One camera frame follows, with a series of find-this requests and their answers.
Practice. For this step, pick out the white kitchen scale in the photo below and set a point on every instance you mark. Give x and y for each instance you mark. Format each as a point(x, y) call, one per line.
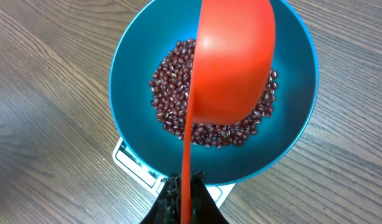
point(152, 180)

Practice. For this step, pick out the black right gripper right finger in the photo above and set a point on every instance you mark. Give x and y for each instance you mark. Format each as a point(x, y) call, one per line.
point(204, 209)

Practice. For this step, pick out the red measuring scoop blue handle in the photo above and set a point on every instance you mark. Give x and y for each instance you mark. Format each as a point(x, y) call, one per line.
point(233, 55)

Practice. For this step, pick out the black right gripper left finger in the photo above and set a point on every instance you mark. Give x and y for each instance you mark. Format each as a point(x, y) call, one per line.
point(166, 208)

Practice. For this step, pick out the red beans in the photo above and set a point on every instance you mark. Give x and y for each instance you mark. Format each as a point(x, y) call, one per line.
point(170, 93)

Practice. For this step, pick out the blue bowl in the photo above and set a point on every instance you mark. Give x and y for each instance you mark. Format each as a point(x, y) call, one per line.
point(147, 40)

